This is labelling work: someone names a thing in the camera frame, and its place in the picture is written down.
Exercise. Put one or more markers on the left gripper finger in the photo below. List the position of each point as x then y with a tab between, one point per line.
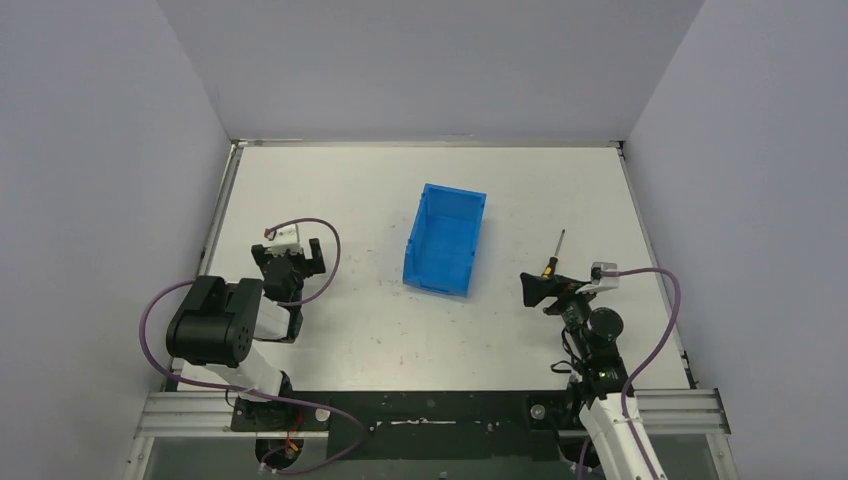
259	253
315	264

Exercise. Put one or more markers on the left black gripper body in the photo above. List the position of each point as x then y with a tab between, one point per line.
294	263

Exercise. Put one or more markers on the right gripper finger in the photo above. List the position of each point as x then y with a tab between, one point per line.
535	288
558	307

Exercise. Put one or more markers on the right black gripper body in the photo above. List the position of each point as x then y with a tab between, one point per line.
577	307

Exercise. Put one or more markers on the yellow black screwdriver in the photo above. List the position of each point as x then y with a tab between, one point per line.
551	265

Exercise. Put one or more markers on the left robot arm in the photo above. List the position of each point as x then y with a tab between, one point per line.
218	323

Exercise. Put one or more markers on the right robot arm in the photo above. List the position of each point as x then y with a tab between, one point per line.
600	386

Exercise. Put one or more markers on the blue plastic bin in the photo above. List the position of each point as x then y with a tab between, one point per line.
441	248

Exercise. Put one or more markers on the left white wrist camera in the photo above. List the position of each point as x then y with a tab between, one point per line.
285	238

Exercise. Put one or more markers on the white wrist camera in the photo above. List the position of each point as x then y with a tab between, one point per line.
285	238
604	276

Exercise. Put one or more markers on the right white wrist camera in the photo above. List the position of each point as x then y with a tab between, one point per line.
604	276

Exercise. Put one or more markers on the aluminium front rail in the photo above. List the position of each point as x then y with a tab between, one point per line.
205	414

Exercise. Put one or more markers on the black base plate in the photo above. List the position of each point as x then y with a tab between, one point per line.
541	425

